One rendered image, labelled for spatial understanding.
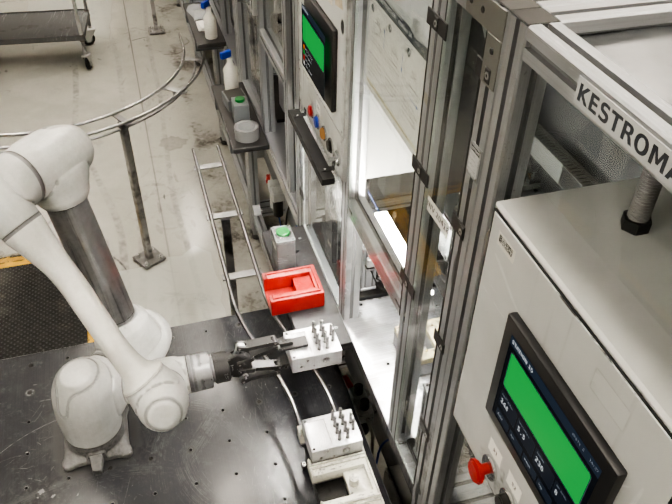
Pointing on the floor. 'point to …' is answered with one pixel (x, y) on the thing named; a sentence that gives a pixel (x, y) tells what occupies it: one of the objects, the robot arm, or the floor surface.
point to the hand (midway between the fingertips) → (294, 350)
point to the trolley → (49, 28)
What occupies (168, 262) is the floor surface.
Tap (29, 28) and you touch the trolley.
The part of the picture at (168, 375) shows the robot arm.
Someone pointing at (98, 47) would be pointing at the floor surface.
